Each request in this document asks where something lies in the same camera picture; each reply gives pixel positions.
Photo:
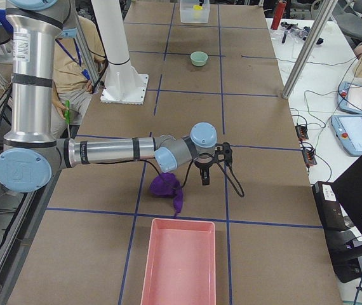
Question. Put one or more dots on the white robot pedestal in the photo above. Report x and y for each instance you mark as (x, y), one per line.
(123, 84)

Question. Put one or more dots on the black monitor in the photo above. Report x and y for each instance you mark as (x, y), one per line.
(339, 205)

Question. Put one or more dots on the green ceramic bowl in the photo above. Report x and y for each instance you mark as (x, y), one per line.
(198, 58)

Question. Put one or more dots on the purple cloth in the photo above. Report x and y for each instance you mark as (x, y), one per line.
(166, 185)

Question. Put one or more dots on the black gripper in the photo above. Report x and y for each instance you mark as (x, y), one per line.
(203, 167)

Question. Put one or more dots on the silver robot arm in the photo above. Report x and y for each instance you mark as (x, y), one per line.
(31, 153)

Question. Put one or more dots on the near teach pendant tablet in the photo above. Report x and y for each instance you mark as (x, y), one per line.
(348, 130)

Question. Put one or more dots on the aluminium frame post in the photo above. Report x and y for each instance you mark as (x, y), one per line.
(310, 42)

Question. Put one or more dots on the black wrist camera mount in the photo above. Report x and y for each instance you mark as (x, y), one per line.
(223, 153)

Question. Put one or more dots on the clear plastic bag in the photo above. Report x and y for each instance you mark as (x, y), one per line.
(294, 29)

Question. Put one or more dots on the green handled tool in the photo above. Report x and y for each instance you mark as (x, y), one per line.
(67, 112)

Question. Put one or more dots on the seated person beige shirt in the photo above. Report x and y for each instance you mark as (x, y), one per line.
(72, 87)

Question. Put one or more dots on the red cylinder bottle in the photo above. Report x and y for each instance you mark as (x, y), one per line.
(278, 14)

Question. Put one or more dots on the clear plastic bin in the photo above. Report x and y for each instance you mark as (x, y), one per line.
(189, 15)

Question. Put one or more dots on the far teach pendant tablet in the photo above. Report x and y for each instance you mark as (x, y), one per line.
(350, 97)

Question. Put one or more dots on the pink plastic bin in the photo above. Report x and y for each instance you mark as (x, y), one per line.
(181, 263)

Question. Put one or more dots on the teach pendant tablet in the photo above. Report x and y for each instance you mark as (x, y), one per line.
(350, 97)
(348, 130)

